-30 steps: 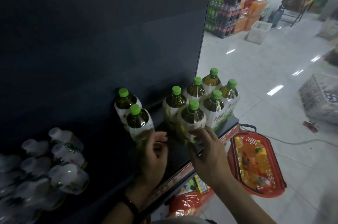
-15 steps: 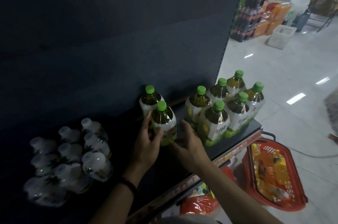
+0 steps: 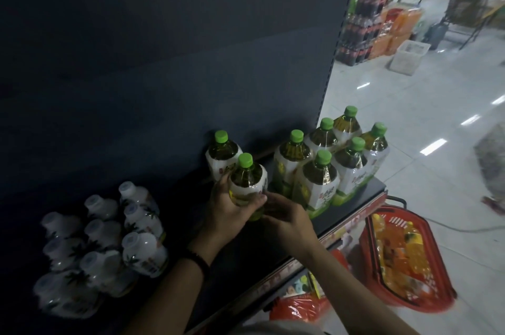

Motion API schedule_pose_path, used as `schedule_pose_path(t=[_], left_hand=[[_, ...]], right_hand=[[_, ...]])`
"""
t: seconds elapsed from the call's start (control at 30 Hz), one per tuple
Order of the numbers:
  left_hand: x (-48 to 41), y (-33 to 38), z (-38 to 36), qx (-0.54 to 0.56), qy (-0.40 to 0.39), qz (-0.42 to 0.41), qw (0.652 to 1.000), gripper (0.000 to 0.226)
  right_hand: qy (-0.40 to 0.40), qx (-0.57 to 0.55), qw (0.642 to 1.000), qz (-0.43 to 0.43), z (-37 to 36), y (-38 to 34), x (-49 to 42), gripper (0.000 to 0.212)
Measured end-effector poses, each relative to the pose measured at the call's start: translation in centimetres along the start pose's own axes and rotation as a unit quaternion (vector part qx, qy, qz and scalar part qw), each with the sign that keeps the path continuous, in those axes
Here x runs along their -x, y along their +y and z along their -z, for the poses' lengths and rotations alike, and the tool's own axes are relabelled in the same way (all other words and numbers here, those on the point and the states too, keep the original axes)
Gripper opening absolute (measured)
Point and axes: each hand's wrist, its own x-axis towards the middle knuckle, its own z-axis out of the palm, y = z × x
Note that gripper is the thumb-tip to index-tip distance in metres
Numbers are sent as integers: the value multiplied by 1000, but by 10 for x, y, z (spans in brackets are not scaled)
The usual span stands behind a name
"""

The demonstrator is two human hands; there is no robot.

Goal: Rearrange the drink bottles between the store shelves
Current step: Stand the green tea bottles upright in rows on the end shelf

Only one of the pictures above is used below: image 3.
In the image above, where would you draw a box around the row of large tea bottles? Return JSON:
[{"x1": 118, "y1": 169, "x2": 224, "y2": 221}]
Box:
[{"x1": 273, "y1": 106, "x2": 391, "y2": 221}]

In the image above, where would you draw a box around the grey mesh crate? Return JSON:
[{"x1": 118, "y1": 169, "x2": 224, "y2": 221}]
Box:
[{"x1": 473, "y1": 121, "x2": 505, "y2": 199}]

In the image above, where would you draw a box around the red shelf price strip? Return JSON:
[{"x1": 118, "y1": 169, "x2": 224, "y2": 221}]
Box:
[{"x1": 185, "y1": 190, "x2": 389, "y2": 335}]

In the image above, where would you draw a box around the cluster of white drink bottles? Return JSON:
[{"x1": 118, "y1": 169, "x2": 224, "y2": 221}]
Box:
[{"x1": 33, "y1": 181, "x2": 169, "y2": 320}]

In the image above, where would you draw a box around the blue pack of coloured sponges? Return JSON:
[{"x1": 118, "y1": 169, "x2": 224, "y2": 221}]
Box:
[{"x1": 282, "y1": 271, "x2": 326, "y2": 300}]

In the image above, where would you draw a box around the white plastic crate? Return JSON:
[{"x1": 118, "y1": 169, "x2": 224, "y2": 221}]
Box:
[{"x1": 389, "y1": 39, "x2": 431, "y2": 77}]

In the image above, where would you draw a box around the dark beaded bracelet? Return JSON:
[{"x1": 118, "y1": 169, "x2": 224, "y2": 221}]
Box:
[{"x1": 179, "y1": 248, "x2": 210, "y2": 278}]

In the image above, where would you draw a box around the pile of yellow juice bottles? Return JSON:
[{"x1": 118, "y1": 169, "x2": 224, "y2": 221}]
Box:
[{"x1": 370, "y1": 212, "x2": 435, "y2": 296}]

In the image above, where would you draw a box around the person's left forearm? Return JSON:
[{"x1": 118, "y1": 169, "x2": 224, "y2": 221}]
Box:
[{"x1": 118, "y1": 251, "x2": 214, "y2": 335}]

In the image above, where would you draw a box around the person's right forearm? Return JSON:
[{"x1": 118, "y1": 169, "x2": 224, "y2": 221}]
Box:
[{"x1": 304, "y1": 243, "x2": 419, "y2": 335}]

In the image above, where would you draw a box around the dark grey metal shelf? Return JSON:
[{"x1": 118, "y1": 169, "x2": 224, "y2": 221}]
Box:
[{"x1": 0, "y1": 0, "x2": 389, "y2": 335}]

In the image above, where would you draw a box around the person's left hand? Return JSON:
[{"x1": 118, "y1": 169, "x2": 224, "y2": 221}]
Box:
[{"x1": 188, "y1": 172, "x2": 268, "y2": 267}]

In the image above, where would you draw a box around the stack of orange drink packs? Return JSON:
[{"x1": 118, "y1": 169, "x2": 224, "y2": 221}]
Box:
[{"x1": 369, "y1": 7, "x2": 423, "y2": 60}]

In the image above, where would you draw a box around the person's right hand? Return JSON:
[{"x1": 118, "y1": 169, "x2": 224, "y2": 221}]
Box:
[{"x1": 261, "y1": 192, "x2": 318, "y2": 262}]

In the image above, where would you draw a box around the red plastic basket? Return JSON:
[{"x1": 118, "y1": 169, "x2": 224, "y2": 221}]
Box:
[{"x1": 359, "y1": 196, "x2": 458, "y2": 314}]

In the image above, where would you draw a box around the stack of drink bottle packs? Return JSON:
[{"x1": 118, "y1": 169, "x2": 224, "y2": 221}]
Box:
[{"x1": 334, "y1": 0, "x2": 389, "y2": 67}]

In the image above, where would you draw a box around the large green tea bottle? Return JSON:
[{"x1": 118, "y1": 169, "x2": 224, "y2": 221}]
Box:
[
  {"x1": 205, "y1": 130, "x2": 244, "y2": 183},
  {"x1": 228, "y1": 152, "x2": 270, "y2": 222}
]

